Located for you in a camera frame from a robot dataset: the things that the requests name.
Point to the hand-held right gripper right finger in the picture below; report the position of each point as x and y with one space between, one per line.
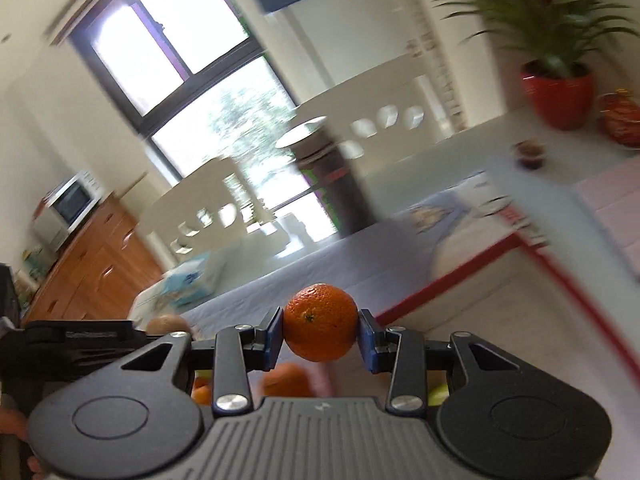
367 342

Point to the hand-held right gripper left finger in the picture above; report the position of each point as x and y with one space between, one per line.
274 337

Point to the mandarin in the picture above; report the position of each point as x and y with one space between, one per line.
202 396
287 381
321 322

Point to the red cardboard box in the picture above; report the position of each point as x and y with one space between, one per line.
500 335

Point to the person's left hand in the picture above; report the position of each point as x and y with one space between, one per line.
12 421

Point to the wooden cabinet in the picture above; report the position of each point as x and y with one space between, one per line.
90 270

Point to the green apple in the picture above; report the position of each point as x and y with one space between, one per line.
438 395

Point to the cartoon printed blanket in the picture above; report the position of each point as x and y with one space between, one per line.
325 265

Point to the brown kiwi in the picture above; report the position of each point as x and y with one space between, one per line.
167 325

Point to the blue tissue pack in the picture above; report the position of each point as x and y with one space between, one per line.
187 280

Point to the silver microwave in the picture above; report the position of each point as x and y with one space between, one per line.
70 205

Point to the white chair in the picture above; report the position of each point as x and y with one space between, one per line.
210 195
385 90

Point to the grey thermos jug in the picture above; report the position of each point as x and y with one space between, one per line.
335 180

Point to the small dark cup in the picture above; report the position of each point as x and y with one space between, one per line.
530 155

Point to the dark framed window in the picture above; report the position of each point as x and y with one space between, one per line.
200 85

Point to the potted plant in red pot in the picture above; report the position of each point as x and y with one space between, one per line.
557 95

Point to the red snack packet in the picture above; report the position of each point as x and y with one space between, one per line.
622 117

